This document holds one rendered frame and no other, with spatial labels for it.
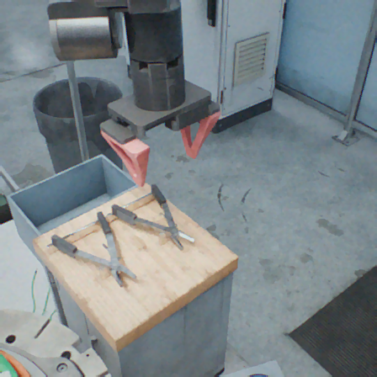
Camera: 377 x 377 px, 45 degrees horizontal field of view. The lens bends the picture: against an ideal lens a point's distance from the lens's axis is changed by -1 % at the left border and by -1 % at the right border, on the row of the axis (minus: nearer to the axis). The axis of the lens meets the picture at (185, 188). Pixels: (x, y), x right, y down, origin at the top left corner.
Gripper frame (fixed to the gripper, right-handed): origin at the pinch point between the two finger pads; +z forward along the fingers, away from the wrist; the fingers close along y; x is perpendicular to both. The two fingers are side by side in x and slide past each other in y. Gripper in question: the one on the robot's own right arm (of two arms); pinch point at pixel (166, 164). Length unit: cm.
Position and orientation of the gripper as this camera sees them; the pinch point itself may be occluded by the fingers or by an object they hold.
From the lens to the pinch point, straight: 57.1
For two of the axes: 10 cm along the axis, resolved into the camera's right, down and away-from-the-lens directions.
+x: 6.5, 4.6, -6.0
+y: -7.6, 4.4, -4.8
